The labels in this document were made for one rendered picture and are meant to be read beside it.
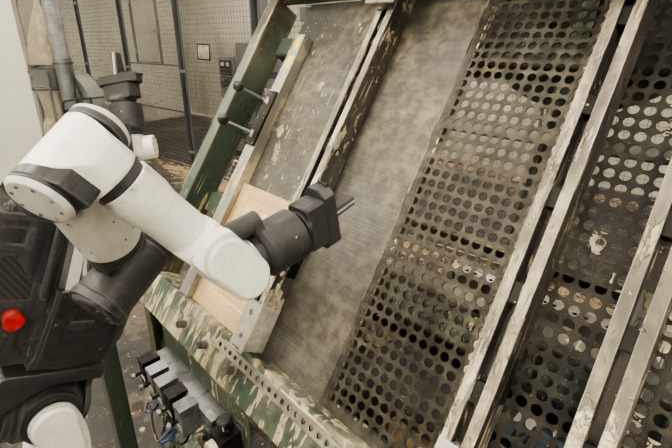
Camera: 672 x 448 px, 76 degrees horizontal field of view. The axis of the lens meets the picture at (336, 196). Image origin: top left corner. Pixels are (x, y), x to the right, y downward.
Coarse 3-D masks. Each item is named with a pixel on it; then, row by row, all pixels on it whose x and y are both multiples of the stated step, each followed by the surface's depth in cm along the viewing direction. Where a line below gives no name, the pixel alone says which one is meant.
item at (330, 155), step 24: (384, 0) 116; (408, 0) 121; (384, 24) 118; (360, 48) 121; (384, 48) 119; (360, 72) 117; (384, 72) 122; (360, 96) 117; (336, 120) 118; (360, 120) 120; (336, 144) 115; (312, 168) 117; (336, 168) 118; (288, 288) 116; (264, 312) 112; (240, 336) 112; (264, 336) 114
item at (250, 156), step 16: (304, 48) 146; (288, 80) 145; (272, 112) 143; (272, 128) 145; (256, 144) 142; (240, 160) 144; (256, 160) 144; (240, 176) 141; (224, 192) 143; (224, 208) 140; (192, 272) 140; (192, 288) 138
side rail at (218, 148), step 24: (264, 24) 161; (288, 24) 167; (264, 48) 162; (240, 72) 160; (264, 72) 165; (240, 96) 160; (216, 120) 160; (240, 120) 163; (216, 144) 158; (192, 168) 159; (216, 168) 161; (192, 192) 156; (168, 264) 157
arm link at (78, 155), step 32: (64, 128) 49; (96, 128) 50; (32, 160) 46; (64, 160) 47; (96, 160) 48; (128, 160) 51; (64, 192) 46; (96, 192) 48; (128, 192) 50; (160, 192) 53; (160, 224) 54; (192, 224) 56
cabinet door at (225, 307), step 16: (240, 192) 141; (256, 192) 136; (240, 208) 139; (256, 208) 134; (272, 208) 129; (208, 288) 135; (208, 304) 133; (224, 304) 128; (240, 304) 124; (224, 320) 126
